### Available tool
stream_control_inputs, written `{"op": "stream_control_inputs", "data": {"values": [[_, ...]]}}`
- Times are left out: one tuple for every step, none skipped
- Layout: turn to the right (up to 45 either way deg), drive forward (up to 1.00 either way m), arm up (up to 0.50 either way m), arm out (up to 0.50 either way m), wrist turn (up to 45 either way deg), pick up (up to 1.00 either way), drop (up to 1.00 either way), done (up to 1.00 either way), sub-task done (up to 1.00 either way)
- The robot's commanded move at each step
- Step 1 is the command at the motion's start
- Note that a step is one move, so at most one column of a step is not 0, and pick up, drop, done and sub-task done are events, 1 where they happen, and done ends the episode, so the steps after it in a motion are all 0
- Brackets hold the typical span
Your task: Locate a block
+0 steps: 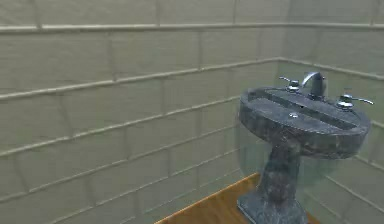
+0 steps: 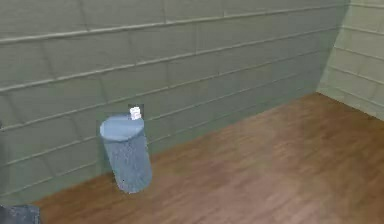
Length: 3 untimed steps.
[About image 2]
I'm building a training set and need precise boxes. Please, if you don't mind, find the white small block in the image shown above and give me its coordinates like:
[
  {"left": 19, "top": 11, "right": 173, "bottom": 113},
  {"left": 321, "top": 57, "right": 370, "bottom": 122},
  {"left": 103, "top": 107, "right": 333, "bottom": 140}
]
[{"left": 129, "top": 106, "right": 142, "bottom": 121}]

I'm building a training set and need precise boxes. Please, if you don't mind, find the blue round bin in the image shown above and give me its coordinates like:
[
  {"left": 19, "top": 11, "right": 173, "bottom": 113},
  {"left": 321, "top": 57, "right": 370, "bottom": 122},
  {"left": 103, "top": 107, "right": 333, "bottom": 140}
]
[{"left": 99, "top": 113, "right": 153, "bottom": 195}]

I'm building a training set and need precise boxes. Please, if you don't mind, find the dark grey box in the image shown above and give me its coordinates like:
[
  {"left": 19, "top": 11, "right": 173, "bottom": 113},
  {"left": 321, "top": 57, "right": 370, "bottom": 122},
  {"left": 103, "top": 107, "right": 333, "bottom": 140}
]
[{"left": 0, "top": 204, "right": 41, "bottom": 224}]

